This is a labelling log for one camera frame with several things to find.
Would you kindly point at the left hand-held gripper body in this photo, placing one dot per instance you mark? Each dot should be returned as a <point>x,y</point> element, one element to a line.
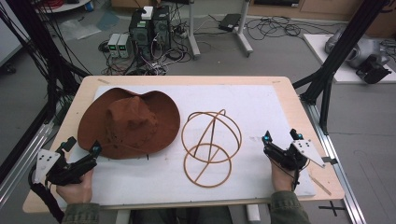
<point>67,174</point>

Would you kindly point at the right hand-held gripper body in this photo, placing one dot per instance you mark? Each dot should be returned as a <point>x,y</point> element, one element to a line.
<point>291,157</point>

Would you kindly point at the brown felt cowboy hat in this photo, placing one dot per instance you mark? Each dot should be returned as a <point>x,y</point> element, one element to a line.
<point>137,124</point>

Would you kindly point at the person's left hand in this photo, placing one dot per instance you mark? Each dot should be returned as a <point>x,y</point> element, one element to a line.
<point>76,191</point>

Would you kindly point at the person's right hand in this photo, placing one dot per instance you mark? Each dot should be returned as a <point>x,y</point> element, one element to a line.
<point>281,179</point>

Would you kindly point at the white foam mat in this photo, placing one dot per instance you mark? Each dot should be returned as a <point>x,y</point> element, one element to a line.
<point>255,105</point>

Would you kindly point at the small grey clip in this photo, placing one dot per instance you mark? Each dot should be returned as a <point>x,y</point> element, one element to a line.
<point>329,160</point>

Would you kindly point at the thin wooden strip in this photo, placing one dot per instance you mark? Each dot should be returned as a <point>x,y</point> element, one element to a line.
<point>320,185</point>

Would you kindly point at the white table leg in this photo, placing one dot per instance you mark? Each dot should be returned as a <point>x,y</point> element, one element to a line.
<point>123,217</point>
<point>253,214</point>

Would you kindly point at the white platform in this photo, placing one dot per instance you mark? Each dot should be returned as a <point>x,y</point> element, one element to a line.
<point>323,53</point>

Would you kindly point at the black device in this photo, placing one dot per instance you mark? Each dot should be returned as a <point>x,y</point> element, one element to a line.
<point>373,70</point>

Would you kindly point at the grey stand leg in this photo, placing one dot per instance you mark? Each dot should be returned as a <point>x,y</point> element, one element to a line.
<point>193,37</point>
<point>243,34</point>

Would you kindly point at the grey power supply unit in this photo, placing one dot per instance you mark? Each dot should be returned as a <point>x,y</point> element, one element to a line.
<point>113,45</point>
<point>124,46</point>

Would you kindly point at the grey robot shell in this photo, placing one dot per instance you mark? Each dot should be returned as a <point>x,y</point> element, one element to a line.
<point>361,49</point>

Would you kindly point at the clear plastic sheet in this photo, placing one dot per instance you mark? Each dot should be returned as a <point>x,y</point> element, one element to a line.
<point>77,29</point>

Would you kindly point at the black flat box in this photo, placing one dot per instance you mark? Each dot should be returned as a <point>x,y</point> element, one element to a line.
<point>229,21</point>

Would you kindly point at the black computer tower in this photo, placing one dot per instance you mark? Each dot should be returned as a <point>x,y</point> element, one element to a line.
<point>161,28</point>
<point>140,35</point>

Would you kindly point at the blue tape roll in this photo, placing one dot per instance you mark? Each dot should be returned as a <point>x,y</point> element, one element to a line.
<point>89,6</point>

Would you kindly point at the white box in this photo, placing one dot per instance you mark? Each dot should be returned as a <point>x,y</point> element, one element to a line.
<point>147,12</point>

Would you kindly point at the aluminium rail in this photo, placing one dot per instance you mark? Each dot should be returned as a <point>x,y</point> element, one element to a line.
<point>336,161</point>
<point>21,158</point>

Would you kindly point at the black frame post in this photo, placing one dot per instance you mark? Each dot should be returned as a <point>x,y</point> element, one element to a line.
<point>342,53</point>
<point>37,43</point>

